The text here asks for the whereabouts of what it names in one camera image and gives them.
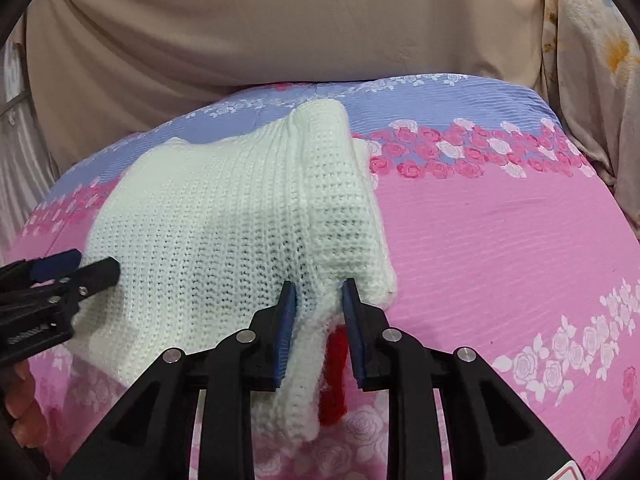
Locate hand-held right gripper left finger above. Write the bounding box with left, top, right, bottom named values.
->
left=60, top=280, right=298, bottom=480

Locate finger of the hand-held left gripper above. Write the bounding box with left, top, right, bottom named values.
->
left=30, top=257, right=121, bottom=312
left=0, top=250, right=83, bottom=287

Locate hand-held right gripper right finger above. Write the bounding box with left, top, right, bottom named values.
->
left=340, top=277, right=581, bottom=480

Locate white red navy knit sweater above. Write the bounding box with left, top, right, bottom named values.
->
left=75, top=99, right=399, bottom=443

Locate person's left hand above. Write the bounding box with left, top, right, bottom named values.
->
left=5, top=359, right=52, bottom=449

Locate sheer striped curtain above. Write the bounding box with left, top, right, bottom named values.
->
left=0, top=15, right=62, bottom=256

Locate pink blue floral bed sheet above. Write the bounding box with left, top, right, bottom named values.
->
left=10, top=74, right=640, bottom=480

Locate beige cloth backdrop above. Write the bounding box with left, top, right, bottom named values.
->
left=25, top=0, right=547, bottom=176

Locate cream floral blanket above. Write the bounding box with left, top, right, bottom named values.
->
left=540, top=0, right=640, bottom=241

